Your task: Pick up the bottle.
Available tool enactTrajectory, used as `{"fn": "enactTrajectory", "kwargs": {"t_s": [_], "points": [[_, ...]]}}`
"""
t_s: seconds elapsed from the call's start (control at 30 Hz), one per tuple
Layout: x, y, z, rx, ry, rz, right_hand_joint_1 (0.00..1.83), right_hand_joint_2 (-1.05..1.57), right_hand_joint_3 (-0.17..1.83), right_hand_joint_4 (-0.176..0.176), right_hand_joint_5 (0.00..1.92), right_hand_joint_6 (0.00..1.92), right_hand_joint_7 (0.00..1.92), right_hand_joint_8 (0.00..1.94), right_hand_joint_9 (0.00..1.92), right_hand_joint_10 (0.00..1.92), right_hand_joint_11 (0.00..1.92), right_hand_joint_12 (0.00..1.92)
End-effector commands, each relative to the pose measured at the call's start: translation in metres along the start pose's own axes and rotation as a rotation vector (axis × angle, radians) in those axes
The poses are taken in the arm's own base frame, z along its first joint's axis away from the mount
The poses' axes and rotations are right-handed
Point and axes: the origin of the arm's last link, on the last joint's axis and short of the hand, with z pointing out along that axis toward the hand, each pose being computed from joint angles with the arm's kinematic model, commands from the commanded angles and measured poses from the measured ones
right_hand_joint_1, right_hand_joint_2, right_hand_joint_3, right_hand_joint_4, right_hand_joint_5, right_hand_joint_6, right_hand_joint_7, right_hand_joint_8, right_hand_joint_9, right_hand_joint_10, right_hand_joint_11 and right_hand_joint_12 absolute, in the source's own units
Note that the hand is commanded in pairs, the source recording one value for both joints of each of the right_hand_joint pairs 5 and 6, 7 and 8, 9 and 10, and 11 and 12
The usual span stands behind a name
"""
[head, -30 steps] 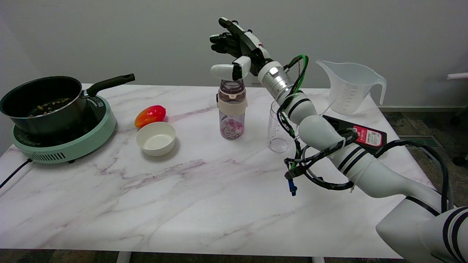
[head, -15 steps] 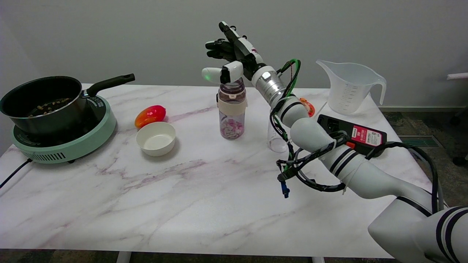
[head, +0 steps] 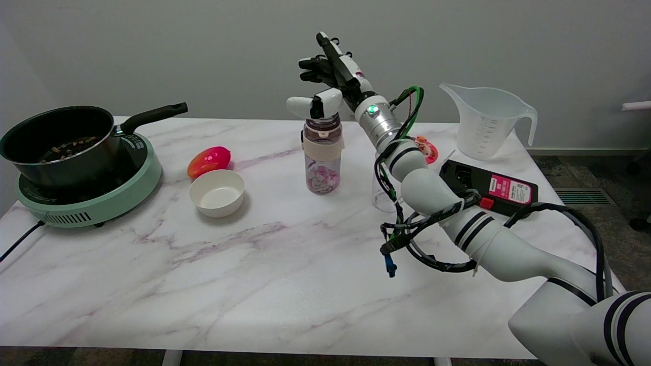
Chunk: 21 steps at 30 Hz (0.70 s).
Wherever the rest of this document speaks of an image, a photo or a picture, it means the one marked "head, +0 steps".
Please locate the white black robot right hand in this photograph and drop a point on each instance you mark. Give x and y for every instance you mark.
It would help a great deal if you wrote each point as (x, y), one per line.
(346, 76)

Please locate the clear bottle with beige sleeve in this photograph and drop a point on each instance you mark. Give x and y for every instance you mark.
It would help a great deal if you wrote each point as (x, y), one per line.
(322, 152)

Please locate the small clear measuring cup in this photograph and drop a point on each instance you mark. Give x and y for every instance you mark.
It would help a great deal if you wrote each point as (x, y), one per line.
(381, 199)

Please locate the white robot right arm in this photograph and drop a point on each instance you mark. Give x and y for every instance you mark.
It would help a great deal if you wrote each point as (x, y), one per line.
(432, 193)

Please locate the pink round coaster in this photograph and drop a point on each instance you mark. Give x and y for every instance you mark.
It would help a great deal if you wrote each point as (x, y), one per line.
(431, 151)

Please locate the large translucent measuring jug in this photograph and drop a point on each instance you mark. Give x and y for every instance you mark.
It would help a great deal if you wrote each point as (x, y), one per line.
(478, 127)

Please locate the red orange mango fruit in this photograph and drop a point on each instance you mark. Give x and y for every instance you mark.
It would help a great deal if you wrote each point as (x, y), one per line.
(208, 160)

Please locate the white bowl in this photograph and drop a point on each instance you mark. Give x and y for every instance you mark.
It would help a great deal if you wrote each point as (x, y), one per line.
(216, 195)

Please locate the black device with pink label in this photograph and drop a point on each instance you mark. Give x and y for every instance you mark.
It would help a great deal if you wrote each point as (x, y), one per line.
(508, 190)

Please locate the green induction cooker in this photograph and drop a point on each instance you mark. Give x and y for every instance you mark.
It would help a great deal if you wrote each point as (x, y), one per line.
(117, 203)

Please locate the floor vent grille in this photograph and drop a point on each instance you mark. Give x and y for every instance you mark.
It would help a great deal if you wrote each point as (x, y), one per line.
(582, 196)

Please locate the white bar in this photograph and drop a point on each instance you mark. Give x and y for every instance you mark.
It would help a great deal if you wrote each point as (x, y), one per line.
(638, 105)

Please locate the white table leg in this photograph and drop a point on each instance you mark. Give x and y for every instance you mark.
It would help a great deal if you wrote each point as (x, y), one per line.
(442, 362)
(172, 358)

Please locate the black chair caster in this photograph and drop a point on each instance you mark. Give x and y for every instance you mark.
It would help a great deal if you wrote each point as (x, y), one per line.
(641, 223)

